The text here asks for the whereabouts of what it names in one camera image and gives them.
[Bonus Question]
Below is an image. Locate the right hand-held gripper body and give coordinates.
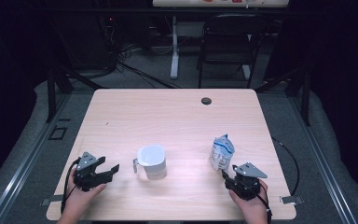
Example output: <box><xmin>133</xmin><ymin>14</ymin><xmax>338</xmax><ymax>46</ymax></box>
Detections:
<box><xmin>225</xmin><ymin>161</ymin><xmax>269</xmax><ymax>202</ymax></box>

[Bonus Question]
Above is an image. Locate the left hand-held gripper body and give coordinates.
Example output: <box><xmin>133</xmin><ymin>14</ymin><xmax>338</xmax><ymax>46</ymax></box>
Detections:
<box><xmin>73</xmin><ymin>151</ymin><xmax>113</xmax><ymax>192</ymax></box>

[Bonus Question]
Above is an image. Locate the white and blue bag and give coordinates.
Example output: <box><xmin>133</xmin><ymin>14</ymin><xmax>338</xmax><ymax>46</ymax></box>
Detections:
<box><xmin>210</xmin><ymin>133</ymin><xmax>236</xmax><ymax>173</ymax></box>

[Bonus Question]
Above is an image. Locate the clear jar with grey lid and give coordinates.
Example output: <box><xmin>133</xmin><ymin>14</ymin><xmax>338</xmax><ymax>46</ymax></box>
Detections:
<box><xmin>132</xmin><ymin>144</ymin><xmax>168</xmax><ymax>181</ymax></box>

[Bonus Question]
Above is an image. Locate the person's left hand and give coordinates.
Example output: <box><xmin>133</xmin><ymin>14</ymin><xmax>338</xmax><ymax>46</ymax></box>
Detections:
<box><xmin>62</xmin><ymin>169</ymin><xmax>107</xmax><ymax>213</ymax></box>

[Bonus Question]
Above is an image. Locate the person's right hand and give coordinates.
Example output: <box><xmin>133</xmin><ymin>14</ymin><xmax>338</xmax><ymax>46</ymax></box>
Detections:
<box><xmin>228</xmin><ymin>182</ymin><xmax>270</xmax><ymax>219</ymax></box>

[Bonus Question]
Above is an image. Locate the black diagonal strut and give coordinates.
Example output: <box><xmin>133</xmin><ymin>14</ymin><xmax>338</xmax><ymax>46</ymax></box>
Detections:
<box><xmin>58</xmin><ymin>65</ymin><xmax>108</xmax><ymax>91</ymax></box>
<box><xmin>255</xmin><ymin>66</ymin><xmax>306</xmax><ymax>94</ymax></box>

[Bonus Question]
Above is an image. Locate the white desk leg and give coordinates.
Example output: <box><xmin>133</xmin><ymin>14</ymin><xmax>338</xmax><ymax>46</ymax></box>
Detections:
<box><xmin>241</xmin><ymin>34</ymin><xmax>252</xmax><ymax>80</ymax></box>
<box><xmin>170</xmin><ymin>15</ymin><xmax>181</xmax><ymax>80</ymax></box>

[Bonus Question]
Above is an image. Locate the dark equipment with red light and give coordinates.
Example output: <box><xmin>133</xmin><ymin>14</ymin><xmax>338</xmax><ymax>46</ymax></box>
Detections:
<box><xmin>97</xmin><ymin>13</ymin><xmax>119</xmax><ymax>71</ymax></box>

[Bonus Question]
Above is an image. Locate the black folding chair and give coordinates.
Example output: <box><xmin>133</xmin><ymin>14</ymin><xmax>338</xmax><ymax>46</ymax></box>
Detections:
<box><xmin>197</xmin><ymin>12</ymin><xmax>270</xmax><ymax>90</ymax></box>

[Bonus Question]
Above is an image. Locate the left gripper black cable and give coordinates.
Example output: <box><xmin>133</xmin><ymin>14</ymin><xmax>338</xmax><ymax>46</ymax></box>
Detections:
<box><xmin>61</xmin><ymin>158</ymin><xmax>82</xmax><ymax>216</ymax></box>

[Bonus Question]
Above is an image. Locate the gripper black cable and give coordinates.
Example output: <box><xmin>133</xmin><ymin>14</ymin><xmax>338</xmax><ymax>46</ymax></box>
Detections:
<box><xmin>61</xmin><ymin>158</ymin><xmax>82</xmax><ymax>216</ymax></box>
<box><xmin>258</xmin><ymin>181</ymin><xmax>274</xmax><ymax>224</ymax></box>

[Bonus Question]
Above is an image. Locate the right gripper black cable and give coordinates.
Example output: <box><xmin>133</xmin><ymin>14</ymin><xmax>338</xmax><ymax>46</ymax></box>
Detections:
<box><xmin>258</xmin><ymin>181</ymin><xmax>274</xmax><ymax>224</ymax></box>

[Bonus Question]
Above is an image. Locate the metal table bracket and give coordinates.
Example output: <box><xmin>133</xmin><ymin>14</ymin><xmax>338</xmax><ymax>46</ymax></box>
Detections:
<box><xmin>40</xmin><ymin>194</ymin><xmax>63</xmax><ymax>207</ymax></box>
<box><xmin>280</xmin><ymin>195</ymin><xmax>305</xmax><ymax>205</ymax></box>

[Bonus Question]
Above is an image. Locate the thin black cable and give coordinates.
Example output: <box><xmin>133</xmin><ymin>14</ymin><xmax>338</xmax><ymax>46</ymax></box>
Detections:
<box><xmin>271</xmin><ymin>136</ymin><xmax>300</xmax><ymax>197</ymax></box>

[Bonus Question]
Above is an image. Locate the aluminium floor rail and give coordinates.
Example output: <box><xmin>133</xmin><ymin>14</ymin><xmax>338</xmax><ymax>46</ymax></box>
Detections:
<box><xmin>0</xmin><ymin>92</ymin><xmax>73</xmax><ymax>224</ymax></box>
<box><xmin>287</xmin><ymin>92</ymin><xmax>358</xmax><ymax>224</ymax></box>

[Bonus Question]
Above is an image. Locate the black frame post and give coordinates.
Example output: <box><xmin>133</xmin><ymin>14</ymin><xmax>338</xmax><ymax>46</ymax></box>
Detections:
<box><xmin>45</xmin><ymin>65</ymin><xmax>57</xmax><ymax>124</ymax></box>

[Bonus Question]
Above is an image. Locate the black floor cable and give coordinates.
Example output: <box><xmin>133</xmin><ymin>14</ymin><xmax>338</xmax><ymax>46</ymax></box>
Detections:
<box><xmin>116</xmin><ymin>60</ymin><xmax>182</xmax><ymax>90</ymax></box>

